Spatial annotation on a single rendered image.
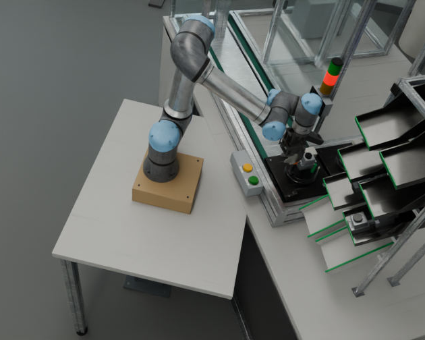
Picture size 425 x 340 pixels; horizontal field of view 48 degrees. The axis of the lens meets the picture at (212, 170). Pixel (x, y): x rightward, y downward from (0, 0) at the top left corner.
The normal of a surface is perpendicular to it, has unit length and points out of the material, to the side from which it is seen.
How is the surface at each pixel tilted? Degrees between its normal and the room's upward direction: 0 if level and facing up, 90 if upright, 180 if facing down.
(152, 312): 0
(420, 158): 25
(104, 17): 0
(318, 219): 45
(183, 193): 1
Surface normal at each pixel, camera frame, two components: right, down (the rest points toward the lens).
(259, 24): 0.14, -0.63
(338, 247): -0.59, -0.42
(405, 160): -0.29, -0.56
